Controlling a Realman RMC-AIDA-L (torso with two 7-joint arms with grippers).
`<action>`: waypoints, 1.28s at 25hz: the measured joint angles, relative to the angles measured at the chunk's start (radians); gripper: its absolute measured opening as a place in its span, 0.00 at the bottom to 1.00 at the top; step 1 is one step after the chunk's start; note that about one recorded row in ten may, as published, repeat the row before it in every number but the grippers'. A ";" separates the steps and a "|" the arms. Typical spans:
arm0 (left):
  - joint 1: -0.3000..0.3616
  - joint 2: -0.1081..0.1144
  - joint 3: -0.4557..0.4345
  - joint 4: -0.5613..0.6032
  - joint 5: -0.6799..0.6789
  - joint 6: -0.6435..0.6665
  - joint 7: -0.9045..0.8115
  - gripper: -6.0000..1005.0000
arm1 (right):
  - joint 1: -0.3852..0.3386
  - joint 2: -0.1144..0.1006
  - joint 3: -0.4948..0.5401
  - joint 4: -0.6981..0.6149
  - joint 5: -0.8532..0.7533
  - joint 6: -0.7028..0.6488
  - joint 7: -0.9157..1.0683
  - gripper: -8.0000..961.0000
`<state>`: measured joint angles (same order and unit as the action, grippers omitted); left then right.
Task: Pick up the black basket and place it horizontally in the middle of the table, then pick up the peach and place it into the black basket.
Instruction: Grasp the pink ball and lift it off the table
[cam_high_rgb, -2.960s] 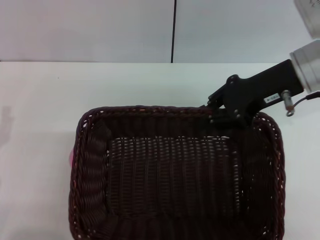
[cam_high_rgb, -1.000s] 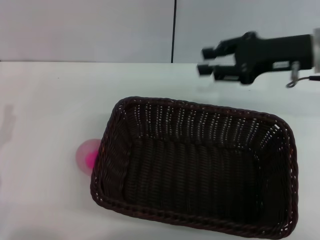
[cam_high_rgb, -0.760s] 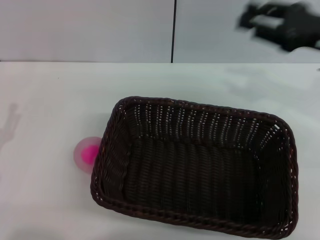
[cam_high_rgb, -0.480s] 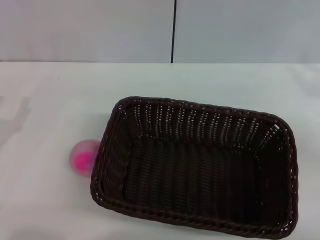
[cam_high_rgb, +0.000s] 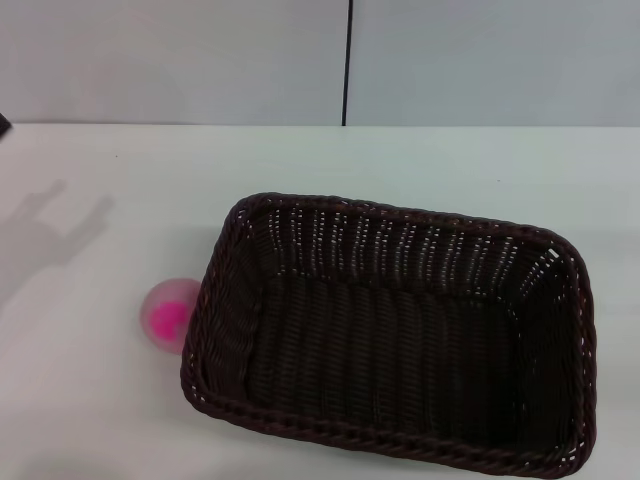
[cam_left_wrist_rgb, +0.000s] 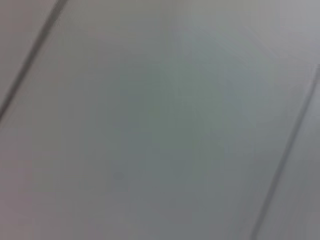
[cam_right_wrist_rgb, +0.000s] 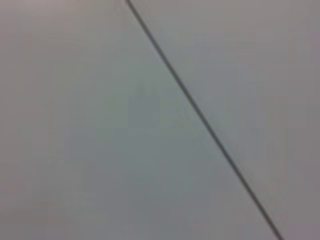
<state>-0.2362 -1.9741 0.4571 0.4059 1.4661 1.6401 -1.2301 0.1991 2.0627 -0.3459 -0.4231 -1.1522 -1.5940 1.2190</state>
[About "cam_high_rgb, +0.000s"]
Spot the dark brown woven basket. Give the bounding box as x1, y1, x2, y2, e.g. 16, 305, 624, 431
179, 192, 599, 476

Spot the translucent pink ball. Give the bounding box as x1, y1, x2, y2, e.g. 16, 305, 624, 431
139, 277, 203, 357

